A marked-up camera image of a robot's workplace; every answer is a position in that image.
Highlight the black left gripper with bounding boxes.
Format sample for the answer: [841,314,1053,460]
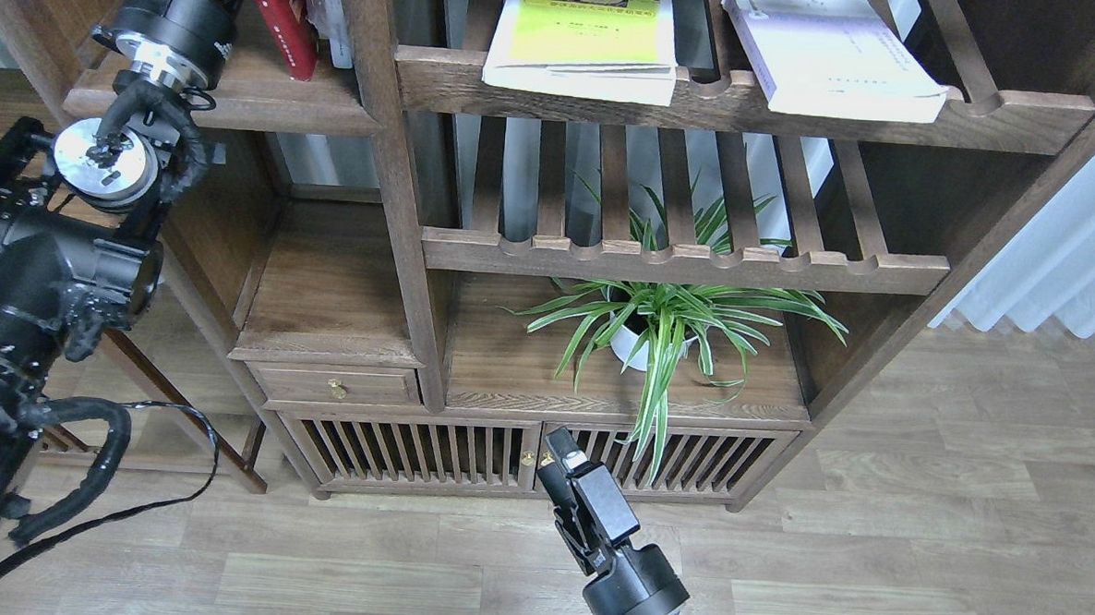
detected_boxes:
[91,0,243,86]

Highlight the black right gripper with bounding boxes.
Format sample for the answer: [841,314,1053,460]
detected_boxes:
[535,428,689,615]

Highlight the red paperback book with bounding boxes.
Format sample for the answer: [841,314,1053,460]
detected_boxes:
[256,0,319,81]

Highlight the white lavender paperback book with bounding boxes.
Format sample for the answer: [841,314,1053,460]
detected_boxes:
[721,0,947,124]

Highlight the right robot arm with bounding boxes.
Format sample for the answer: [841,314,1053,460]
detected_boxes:
[537,428,689,615]

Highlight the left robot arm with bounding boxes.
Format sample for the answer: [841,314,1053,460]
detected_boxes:
[0,0,243,579]

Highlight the upright books on shelf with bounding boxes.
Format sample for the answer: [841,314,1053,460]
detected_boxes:
[307,0,355,68]

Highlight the wooden side table left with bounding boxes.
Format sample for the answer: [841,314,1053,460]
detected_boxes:
[0,68,268,494]

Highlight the large dark wooden bookshelf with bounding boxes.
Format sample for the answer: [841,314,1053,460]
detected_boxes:
[0,0,1095,537]

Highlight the brass drawer knob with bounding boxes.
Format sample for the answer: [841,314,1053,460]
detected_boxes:
[329,379,349,401]

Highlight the yellow-green paperback book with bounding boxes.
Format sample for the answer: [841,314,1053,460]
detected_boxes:
[482,0,678,106]

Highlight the white curtain right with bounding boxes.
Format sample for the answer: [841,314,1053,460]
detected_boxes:
[927,156,1095,339]

